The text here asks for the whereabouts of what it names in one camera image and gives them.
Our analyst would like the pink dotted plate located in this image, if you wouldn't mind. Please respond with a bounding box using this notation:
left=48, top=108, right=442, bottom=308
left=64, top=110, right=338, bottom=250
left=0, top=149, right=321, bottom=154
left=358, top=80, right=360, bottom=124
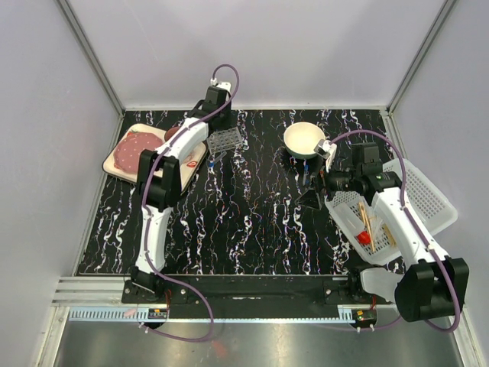
left=114, top=132, right=164, bottom=174

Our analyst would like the blue cap tube under bowl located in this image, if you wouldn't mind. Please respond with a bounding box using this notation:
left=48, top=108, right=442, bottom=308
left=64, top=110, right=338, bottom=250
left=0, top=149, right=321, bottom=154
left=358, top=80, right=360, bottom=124
left=303, top=164, right=309, bottom=186

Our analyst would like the clear test tube rack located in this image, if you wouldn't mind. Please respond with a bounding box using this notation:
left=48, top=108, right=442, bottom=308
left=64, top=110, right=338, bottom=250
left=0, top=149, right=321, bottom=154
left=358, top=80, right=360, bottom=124
left=206, top=127, right=242, bottom=154

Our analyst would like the white wash bottle red cap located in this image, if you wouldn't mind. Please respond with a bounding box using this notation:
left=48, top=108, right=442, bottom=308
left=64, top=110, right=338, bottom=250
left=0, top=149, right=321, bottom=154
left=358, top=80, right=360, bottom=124
left=336, top=202, right=372, bottom=245

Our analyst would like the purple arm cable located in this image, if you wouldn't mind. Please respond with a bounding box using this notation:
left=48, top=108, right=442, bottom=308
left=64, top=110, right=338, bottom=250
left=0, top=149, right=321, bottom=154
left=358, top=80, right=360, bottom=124
left=330, top=129, right=459, bottom=333
left=140, top=63, right=241, bottom=342

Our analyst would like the wooden test tube clamp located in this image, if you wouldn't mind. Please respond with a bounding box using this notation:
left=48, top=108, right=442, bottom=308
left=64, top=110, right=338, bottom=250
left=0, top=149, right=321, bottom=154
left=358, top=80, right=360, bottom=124
left=358, top=201, right=376, bottom=252

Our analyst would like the pink floral mug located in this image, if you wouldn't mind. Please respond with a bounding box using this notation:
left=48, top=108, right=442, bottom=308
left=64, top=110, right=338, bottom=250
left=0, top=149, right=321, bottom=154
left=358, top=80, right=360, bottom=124
left=164, top=127, right=180, bottom=141

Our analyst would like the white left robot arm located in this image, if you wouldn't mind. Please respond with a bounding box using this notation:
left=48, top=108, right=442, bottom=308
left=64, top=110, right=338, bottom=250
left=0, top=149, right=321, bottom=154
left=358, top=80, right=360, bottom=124
left=131, top=82, right=232, bottom=303

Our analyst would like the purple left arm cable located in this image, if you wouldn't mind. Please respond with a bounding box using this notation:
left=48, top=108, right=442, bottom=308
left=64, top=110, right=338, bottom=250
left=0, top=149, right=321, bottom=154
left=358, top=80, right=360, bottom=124
left=140, top=63, right=241, bottom=342

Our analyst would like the cream green bowl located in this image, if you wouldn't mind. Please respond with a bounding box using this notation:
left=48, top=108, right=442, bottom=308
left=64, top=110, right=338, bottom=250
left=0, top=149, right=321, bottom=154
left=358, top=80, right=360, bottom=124
left=283, top=122, right=325, bottom=160

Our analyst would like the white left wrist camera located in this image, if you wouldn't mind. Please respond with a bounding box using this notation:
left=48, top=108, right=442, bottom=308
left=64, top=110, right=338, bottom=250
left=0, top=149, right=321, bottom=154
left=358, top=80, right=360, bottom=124
left=210, top=78, right=232, bottom=93

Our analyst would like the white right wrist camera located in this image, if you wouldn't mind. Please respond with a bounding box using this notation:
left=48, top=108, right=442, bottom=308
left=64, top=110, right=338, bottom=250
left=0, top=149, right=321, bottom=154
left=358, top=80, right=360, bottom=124
left=314, top=139, right=337, bottom=173

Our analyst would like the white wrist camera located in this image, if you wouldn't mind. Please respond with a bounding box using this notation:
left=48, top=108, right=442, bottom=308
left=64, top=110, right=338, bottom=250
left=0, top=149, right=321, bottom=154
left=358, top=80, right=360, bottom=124
left=314, top=139, right=337, bottom=173
left=210, top=78, right=232, bottom=93

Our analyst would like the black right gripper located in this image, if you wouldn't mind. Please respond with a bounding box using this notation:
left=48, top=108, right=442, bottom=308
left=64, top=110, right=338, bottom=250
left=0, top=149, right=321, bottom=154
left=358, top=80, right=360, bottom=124
left=295, top=158, right=361, bottom=210

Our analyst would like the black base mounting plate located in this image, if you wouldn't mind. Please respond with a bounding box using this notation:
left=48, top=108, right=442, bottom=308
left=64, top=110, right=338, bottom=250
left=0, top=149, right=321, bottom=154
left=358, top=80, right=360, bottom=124
left=121, top=275, right=373, bottom=320

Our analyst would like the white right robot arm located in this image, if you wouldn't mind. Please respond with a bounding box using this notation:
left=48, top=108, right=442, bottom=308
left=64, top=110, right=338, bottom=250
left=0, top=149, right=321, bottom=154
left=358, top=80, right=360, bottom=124
left=305, top=139, right=469, bottom=323

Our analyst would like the blue cap tube near rack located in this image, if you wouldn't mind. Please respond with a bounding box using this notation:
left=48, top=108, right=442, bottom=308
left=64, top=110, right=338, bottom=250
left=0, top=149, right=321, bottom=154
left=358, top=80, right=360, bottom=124
left=209, top=151, right=226, bottom=167

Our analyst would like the white plastic basket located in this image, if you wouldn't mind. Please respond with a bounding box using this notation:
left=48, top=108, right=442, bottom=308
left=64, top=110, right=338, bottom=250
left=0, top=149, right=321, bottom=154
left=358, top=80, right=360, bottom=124
left=325, top=159, right=458, bottom=266

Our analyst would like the strawberry print tray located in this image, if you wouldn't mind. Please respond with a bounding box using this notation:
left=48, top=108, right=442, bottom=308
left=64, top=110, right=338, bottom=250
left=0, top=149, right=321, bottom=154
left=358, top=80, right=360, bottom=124
left=102, top=124, right=207, bottom=192

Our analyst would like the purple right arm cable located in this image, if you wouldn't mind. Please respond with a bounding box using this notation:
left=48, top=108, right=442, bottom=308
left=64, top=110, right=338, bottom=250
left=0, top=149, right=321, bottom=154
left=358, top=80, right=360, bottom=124
left=330, top=129, right=459, bottom=333

